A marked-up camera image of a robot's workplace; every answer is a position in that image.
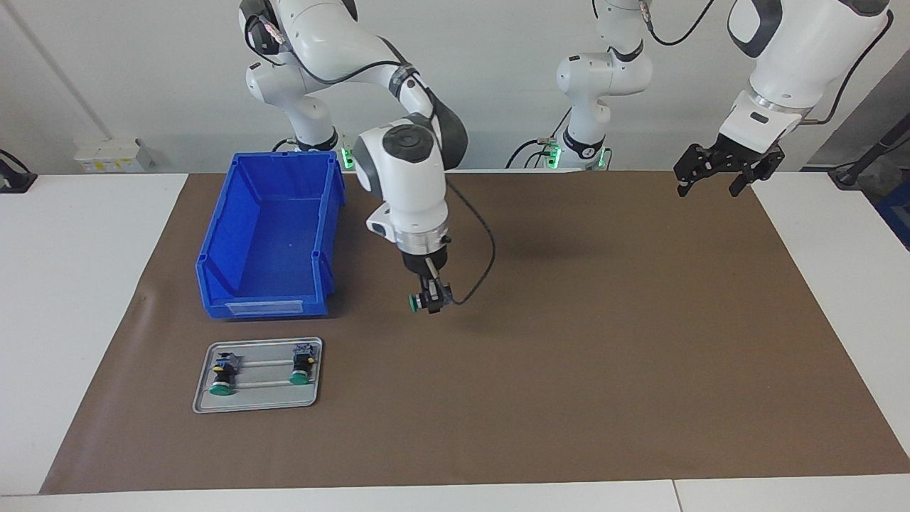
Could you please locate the black table clamp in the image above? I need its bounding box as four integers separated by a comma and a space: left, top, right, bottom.
0, 149, 38, 194

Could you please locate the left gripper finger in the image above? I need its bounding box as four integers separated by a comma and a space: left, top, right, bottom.
729, 160, 783, 198
674, 144, 719, 198

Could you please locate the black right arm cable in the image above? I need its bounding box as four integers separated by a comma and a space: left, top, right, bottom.
244, 11, 497, 306

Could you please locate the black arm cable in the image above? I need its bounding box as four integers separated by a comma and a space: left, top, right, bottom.
244, 11, 497, 306
638, 0, 895, 126

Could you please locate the blue crate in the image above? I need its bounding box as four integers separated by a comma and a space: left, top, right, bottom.
876, 181, 910, 251

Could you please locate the white wall socket box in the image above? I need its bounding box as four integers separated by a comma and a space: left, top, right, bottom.
73, 137, 154, 174

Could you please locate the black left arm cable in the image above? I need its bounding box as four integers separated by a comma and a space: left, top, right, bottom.
638, 0, 895, 126

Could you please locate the grey metal tray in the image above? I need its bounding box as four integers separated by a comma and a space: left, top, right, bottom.
192, 337, 324, 415

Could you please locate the brown paper table mat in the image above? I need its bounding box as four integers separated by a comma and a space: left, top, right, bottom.
39, 171, 910, 495

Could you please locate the blue plastic storage bin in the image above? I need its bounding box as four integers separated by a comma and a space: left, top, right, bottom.
196, 151, 347, 321

